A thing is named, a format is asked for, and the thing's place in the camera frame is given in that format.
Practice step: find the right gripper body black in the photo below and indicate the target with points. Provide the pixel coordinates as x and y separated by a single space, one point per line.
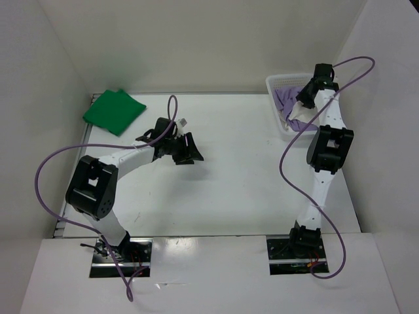
311 81

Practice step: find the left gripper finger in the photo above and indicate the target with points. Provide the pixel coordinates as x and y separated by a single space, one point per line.
183 161
193 153

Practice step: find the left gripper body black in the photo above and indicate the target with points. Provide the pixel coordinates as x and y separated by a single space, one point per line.
176 147

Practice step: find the green t shirt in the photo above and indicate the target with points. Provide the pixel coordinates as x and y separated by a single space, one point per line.
114 111

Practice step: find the white t shirt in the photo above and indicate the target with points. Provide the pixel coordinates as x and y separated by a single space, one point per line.
296 116

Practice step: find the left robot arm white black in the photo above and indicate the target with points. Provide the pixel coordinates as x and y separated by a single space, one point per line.
93 188

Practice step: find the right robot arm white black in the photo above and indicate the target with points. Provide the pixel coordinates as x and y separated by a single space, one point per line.
326 155

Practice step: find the purple t shirt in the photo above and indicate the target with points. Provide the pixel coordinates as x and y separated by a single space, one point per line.
285 96

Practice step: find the white plastic basket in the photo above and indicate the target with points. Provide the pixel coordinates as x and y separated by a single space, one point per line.
274 82

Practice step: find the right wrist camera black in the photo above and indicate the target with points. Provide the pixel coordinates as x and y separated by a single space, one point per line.
324 70

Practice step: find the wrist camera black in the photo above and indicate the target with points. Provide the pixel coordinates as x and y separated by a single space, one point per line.
164 129
324 70

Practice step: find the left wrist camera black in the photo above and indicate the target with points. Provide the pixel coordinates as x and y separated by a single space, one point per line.
164 129

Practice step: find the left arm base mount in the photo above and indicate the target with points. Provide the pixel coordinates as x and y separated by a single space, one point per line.
138 260

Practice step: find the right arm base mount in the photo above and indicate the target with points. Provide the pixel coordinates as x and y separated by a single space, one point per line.
282 261

